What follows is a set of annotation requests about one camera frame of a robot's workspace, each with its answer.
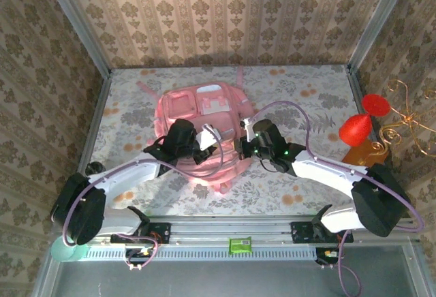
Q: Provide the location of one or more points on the pink student backpack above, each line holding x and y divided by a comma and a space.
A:
211, 106

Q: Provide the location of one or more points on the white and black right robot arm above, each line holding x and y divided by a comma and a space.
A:
323, 171

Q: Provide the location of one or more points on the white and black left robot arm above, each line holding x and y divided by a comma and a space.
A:
129, 171

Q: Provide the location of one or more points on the green wipes packet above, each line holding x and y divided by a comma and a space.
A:
240, 245

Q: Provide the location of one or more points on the orange wooden block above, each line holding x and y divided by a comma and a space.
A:
361, 155

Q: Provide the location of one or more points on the black round knob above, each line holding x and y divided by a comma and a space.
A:
95, 167

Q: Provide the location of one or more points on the red hourglass-shaped ornament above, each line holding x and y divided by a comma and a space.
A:
374, 104

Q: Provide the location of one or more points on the small black control board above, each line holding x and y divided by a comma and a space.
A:
138, 254
323, 254

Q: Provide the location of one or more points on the translucent green plastic cup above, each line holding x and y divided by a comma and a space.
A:
63, 252

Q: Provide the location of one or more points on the aluminium mounting rail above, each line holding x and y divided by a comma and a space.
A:
221, 230

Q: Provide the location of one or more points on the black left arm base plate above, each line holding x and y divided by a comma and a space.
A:
160, 232

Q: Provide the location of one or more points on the aluminium table edge rail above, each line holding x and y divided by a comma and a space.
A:
97, 116
357, 86

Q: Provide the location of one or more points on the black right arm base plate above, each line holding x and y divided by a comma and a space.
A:
301, 232

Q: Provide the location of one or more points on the aluminium frame post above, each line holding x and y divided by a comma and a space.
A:
76, 21
378, 21

